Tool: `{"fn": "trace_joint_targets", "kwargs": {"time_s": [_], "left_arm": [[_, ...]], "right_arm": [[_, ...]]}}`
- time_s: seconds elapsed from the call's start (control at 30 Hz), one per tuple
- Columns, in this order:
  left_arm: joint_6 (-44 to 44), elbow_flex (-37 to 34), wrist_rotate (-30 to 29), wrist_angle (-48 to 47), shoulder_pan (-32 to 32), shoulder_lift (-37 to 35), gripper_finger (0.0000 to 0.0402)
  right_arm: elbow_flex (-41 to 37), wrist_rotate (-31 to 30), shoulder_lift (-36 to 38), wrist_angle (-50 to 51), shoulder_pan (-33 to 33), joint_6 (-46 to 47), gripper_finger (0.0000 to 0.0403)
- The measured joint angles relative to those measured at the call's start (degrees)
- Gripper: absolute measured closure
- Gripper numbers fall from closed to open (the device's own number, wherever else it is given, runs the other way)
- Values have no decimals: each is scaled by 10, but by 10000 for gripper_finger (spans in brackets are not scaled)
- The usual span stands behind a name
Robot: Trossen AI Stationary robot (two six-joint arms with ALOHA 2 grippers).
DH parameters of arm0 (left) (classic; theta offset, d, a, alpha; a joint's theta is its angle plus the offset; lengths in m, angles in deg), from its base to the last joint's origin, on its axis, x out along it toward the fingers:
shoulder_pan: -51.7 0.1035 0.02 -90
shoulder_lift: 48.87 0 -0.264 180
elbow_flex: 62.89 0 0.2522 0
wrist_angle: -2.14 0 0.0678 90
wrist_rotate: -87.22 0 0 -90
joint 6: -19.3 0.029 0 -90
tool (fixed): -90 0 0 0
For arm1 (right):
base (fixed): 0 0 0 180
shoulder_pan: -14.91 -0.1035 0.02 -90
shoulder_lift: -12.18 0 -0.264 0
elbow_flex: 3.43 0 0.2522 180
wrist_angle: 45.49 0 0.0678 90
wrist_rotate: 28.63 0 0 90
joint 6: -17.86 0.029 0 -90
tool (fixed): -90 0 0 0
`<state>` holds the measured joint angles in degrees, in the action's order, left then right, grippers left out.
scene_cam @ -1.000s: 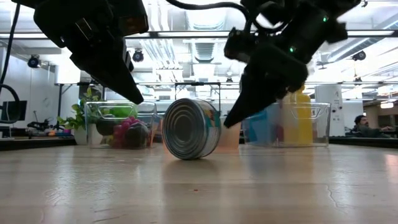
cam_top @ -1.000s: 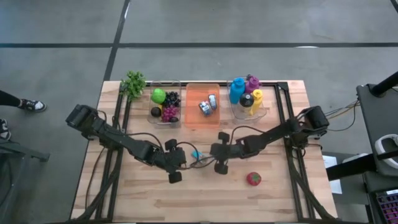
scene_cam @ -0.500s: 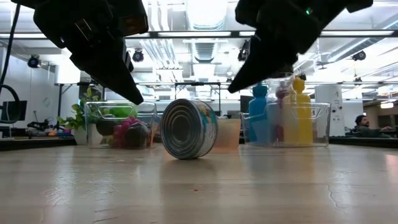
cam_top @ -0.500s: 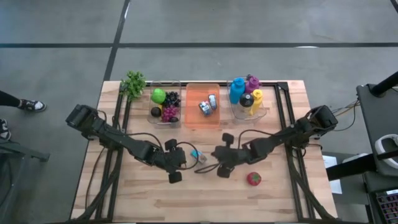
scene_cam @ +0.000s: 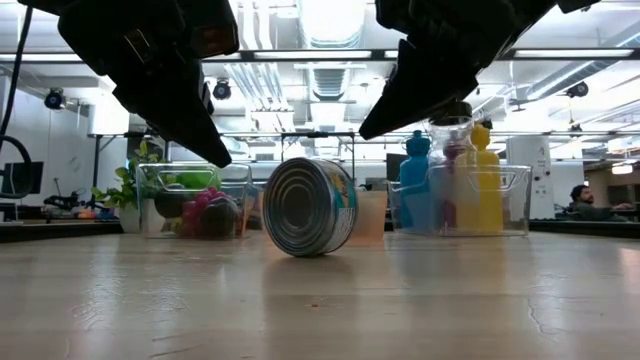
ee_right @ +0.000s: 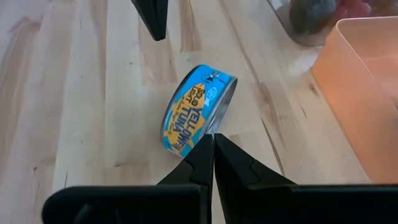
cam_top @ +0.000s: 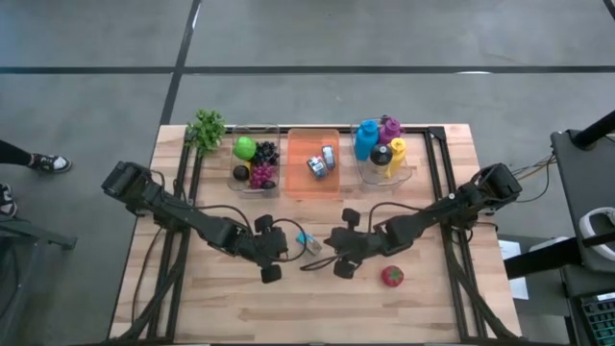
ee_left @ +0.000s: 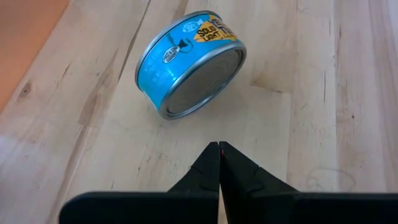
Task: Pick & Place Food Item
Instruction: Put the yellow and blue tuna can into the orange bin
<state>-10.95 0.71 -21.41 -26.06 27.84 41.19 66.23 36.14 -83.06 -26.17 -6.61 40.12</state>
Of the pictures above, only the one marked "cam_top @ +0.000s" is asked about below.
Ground green toy apple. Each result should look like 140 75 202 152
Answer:
232 136 258 161

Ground tin can blue label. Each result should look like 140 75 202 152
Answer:
320 145 337 171

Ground clear plastic bin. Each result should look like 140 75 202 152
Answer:
345 116 413 187
226 123 283 196

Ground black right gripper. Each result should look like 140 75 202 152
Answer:
300 208 400 281

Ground tin can gold lid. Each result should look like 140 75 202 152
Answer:
307 155 330 181

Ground magenta squeeze bottle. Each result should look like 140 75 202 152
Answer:
379 116 403 145

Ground backlit keyboard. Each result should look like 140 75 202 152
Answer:
578 292 615 346

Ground green potted plant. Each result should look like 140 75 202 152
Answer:
184 108 227 158

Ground red toy strawberry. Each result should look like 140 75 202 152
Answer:
381 264 406 288

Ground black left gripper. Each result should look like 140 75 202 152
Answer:
239 214 290 284

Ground tin can silver lid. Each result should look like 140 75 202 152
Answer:
295 232 324 258

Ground blue squeeze bottle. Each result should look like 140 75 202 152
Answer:
354 119 380 162

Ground grey metal stand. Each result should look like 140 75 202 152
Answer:
0 210 78 346

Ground orange plastic bin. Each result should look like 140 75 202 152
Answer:
283 127 342 202

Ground person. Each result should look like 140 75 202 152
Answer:
0 138 73 218

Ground red toy grape bunch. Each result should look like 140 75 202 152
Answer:
248 162 279 189

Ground yellow squeeze bottle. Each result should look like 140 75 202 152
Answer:
386 137 407 179

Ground grey headphones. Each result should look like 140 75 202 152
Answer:
578 206 615 263

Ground dark blue toy grape bunch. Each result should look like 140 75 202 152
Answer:
253 140 281 167

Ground black side desk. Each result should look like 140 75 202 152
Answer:
550 110 615 346

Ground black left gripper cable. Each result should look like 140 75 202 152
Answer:
268 217 309 264

